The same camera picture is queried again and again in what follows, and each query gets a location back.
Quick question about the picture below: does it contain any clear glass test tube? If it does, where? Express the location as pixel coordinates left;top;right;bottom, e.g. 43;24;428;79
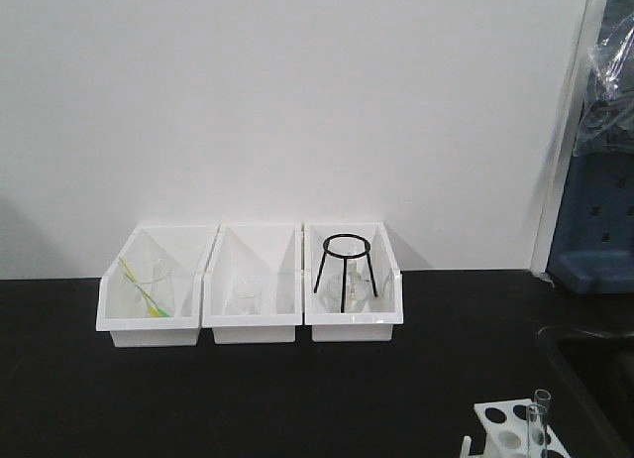
526;403;548;458
533;389;552;414

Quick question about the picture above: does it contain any blue-grey pegboard drying rack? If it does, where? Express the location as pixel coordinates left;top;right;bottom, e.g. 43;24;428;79
547;0;633;294

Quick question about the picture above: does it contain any white test tube rack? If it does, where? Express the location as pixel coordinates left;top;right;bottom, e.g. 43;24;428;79
474;399;570;457

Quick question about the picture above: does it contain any black metal tripod stand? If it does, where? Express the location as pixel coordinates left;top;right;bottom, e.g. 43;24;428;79
313;233;378;297

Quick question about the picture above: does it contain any clear round glass flask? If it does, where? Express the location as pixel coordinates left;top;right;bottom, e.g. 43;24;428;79
318;259;373;313

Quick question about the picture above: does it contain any white right storage bin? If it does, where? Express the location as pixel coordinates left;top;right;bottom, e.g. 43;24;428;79
303;222;403;342

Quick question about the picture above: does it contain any white storage bin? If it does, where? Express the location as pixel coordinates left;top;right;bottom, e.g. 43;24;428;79
96;224;219;347
201;223;303;344
303;222;403;342

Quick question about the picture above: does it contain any white middle storage bin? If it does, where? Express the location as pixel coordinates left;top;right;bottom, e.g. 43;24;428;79
201;223;303;344

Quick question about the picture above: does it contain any clear glass beaker middle bin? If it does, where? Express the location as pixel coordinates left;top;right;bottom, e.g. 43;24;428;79
232;280;263;315

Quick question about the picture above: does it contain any clear glass beaker bin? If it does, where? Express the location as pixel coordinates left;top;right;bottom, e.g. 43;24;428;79
232;280;263;315
138;260;175;317

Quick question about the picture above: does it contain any clear glass beaker left bin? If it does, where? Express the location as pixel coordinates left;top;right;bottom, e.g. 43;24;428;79
138;260;175;317

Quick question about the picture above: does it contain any white left storage bin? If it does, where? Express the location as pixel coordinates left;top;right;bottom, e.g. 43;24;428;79
96;224;219;347

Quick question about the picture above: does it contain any yellow green dropper pipette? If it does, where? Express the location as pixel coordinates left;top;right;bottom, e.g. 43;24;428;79
118;257;170;317

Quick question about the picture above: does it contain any plastic bag of dark items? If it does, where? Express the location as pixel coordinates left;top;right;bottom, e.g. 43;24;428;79
574;14;633;157

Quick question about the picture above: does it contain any black sink basin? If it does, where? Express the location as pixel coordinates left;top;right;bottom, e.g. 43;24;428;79
537;326;633;440

